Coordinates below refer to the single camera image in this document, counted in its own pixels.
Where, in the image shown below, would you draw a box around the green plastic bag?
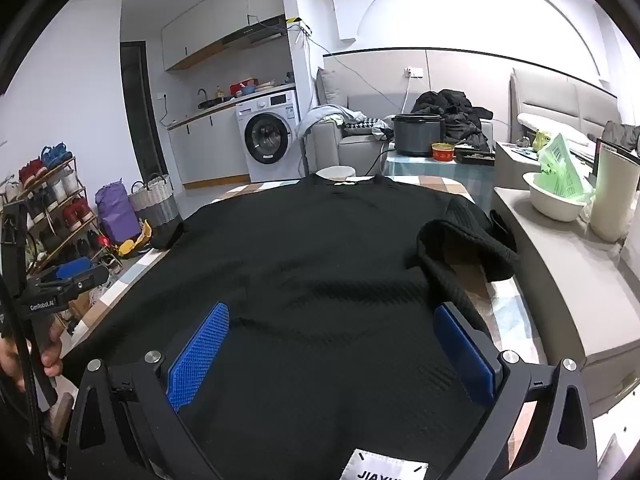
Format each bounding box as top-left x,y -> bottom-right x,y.
537,132 -> 596,203

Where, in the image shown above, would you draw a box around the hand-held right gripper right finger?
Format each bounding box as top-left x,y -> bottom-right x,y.
425,301 -> 598,480

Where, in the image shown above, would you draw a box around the person's left hand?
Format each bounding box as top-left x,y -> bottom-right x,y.
0,327 -> 65,392

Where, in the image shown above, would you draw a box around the grey nightstand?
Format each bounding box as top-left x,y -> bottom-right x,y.
494,141 -> 546,191

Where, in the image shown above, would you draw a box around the padded beige headboard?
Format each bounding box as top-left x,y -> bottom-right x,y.
509,67 -> 621,143

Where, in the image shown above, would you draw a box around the dark grey cloth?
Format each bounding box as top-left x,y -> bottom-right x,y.
602,121 -> 640,153

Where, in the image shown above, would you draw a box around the woven grey white basket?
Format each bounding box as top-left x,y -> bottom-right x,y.
129,174 -> 182,233

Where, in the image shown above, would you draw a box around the grey sofa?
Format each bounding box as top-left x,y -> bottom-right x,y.
305,67 -> 396,176

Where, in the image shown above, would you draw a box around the black food tray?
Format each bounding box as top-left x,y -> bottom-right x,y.
454,143 -> 496,166

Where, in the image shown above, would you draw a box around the round white stool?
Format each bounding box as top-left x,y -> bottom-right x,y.
316,166 -> 357,182

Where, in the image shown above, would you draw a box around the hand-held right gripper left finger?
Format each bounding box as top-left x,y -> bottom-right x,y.
65,301 -> 236,480

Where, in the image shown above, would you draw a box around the white bowl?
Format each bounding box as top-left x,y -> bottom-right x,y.
522,171 -> 593,222

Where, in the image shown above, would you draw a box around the black sink with faucet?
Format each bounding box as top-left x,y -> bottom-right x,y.
196,89 -> 233,110

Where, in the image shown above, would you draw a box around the purple bag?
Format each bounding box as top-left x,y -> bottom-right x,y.
95,180 -> 142,243

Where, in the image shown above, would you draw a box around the light grey blanket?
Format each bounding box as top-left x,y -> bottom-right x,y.
298,105 -> 351,141

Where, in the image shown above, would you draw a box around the shoe rack with shoes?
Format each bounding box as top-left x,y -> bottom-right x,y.
0,142 -> 123,281

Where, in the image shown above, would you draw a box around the black knit sweater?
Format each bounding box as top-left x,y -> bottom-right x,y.
60,172 -> 521,480

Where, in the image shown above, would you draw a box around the small table with blue cloth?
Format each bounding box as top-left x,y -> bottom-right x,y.
385,152 -> 496,181

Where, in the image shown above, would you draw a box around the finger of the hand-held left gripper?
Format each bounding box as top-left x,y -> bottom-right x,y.
42,258 -> 93,282
60,266 -> 110,295

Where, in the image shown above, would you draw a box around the dark grey rice cooker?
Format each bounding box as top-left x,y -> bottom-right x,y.
391,114 -> 446,157

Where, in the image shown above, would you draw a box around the cream cylinder appliance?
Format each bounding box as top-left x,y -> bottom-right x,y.
590,140 -> 640,243

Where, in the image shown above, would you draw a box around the kitchen counter with cabinets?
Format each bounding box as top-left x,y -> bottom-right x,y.
166,87 -> 296,191

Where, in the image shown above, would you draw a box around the checkered tablecloth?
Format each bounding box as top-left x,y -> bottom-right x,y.
75,172 -> 548,480

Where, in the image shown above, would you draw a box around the black white checked pillow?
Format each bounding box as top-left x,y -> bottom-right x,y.
342,116 -> 383,136

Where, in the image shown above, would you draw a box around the beige bench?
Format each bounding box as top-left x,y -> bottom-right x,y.
490,185 -> 640,418

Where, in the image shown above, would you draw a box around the white wall cabinets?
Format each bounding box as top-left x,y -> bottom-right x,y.
161,0 -> 286,72

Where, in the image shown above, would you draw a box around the yellow toy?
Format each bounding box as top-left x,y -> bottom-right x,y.
117,220 -> 153,258

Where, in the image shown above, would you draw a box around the pile of black clothes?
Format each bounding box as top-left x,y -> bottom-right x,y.
410,89 -> 493,153

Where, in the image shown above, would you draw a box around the range hood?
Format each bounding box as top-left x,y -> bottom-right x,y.
222,16 -> 288,48

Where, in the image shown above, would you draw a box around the dark door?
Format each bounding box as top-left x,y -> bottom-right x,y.
120,41 -> 171,181

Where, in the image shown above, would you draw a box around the white washing machine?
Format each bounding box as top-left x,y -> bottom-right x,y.
235,91 -> 303,183

